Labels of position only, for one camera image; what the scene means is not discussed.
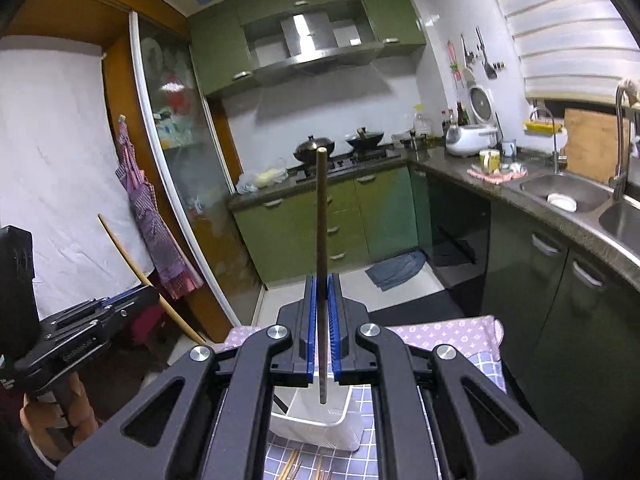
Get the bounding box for brown patterned chopstick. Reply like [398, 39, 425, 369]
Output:
[310, 455, 323, 480]

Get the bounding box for black wok with lid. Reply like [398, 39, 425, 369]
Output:
[346, 127, 384, 152]
[294, 136, 335, 165]

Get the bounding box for purple checkered apron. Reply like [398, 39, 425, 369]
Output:
[115, 115, 204, 299]

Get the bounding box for blue floor rag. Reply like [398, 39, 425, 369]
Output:
[366, 249, 427, 292]

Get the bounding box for white rice cooker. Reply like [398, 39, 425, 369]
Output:
[445, 84, 500, 157]

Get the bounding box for steel kitchen sink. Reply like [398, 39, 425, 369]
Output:
[516, 172, 639, 259]

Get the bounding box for dark olive chopstick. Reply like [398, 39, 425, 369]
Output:
[317, 148, 329, 405]

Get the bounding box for green lower cabinets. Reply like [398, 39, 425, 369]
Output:
[229, 161, 419, 286]

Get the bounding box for blue checkered tablecloth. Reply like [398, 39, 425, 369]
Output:
[261, 349, 507, 480]

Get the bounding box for steel range hood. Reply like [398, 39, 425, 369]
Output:
[243, 0, 384, 86]

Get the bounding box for person's left hand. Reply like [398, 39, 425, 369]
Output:
[20, 372, 99, 464]

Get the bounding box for wooden cutting board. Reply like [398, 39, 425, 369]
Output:
[564, 108, 617, 182]

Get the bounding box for white plastic utensil holder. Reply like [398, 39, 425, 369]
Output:
[269, 384, 364, 452]

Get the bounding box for steel kitchen faucet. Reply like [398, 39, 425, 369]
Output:
[608, 79, 639, 202]

